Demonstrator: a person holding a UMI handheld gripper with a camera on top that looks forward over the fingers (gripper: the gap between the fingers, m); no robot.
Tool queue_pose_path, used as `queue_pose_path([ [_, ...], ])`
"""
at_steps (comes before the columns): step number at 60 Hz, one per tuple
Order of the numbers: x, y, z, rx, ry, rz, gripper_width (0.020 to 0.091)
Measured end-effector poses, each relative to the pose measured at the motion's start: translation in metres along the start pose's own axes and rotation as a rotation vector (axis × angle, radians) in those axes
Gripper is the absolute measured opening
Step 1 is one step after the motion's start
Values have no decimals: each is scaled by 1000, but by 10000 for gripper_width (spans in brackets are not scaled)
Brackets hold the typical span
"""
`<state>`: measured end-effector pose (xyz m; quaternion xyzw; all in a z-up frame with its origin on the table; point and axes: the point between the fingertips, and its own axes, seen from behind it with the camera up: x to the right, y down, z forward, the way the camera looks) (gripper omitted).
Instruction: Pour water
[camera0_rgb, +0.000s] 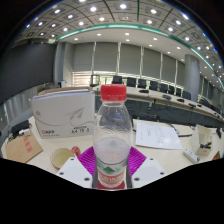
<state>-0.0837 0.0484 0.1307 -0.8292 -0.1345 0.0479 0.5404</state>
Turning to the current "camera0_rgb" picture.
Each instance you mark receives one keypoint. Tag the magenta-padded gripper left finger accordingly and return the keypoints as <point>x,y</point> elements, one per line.
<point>86,160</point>

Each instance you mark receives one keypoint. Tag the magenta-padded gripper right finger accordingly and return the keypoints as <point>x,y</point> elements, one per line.
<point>138,160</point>

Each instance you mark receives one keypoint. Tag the clear red-capped water bottle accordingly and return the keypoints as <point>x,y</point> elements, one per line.
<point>112,146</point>

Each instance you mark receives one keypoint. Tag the yellow and red mug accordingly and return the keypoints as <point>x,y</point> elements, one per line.
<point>61,158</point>

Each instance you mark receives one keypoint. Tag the white paper sheets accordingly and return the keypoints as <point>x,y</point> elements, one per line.
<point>156,135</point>

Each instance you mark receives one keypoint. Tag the white cardboard paper box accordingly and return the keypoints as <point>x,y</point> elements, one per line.
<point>63,115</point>

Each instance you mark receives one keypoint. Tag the brown paper envelope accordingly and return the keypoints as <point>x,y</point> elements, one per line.
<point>23,148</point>

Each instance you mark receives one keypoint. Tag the long curved conference desk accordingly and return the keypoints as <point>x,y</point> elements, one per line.
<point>140,95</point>

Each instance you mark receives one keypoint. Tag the small beige open box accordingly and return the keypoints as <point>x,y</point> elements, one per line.
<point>201,140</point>

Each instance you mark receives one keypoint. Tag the black power adapter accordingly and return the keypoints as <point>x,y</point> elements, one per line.
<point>20,127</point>

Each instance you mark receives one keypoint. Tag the black office chairs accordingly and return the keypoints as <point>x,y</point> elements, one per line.
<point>131,81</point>

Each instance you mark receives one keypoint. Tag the red open cardboard box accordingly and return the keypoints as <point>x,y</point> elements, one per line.
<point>217,155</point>

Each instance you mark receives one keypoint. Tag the ceiling lights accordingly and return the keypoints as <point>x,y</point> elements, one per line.
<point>93,9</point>

